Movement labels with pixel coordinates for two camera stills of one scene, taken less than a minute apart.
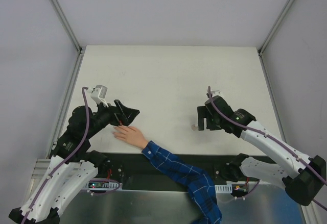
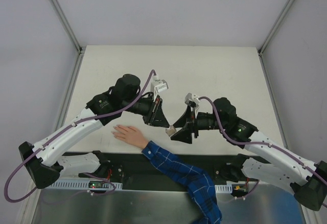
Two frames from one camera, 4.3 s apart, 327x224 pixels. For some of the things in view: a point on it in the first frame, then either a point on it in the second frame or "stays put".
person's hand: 130,134 stays put
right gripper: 207,119 -> 192,123
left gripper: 118,113 -> 155,111
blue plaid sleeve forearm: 199,181 stays put
